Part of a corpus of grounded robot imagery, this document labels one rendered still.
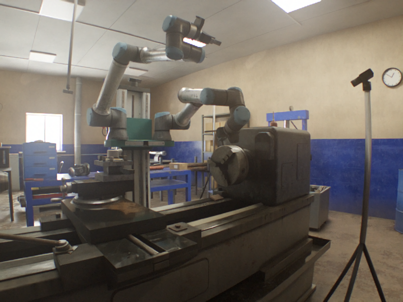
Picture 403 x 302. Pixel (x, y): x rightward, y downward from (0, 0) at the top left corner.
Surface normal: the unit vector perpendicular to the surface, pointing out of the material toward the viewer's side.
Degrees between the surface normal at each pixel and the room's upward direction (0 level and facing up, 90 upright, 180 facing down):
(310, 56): 90
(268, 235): 90
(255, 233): 90
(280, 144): 90
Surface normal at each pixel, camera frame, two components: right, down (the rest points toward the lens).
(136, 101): 0.70, 0.02
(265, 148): -0.74, 0.01
